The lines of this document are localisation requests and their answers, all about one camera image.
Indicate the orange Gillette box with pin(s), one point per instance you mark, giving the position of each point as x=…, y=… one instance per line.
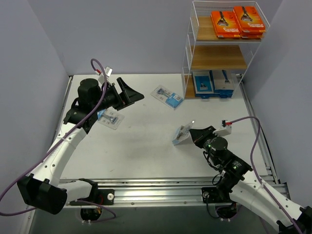
x=245, y=35
x=224, y=24
x=248, y=20

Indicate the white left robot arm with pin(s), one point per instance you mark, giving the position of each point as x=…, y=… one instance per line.
x=41, y=188

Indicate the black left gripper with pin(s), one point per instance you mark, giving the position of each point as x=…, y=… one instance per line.
x=118, y=95

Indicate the Harry's box white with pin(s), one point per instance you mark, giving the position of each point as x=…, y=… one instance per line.
x=222, y=81

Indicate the white wire wooden shelf rack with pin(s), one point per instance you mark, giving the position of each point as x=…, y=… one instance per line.
x=205, y=52

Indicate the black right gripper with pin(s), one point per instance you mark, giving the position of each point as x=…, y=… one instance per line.
x=202, y=138

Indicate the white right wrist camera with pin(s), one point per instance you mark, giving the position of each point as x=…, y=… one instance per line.
x=224, y=130

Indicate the clear blister razor pack top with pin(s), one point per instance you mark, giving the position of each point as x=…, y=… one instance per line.
x=167, y=97

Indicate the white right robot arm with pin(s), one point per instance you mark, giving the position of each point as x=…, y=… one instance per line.
x=241, y=185

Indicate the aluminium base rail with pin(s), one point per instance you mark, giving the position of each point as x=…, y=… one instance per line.
x=156, y=192

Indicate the grey blue Harry's box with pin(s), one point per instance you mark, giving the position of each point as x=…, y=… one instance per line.
x=202, y=84

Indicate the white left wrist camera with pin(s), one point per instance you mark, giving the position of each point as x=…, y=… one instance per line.
x=100, y=77

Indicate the clear blister razor pack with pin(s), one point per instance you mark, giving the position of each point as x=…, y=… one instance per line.
x=167, y=97
x=110, y=118
x=182, y=133

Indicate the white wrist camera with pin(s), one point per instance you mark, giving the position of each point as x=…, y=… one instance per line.
x=100, y=77
x=224, y=130

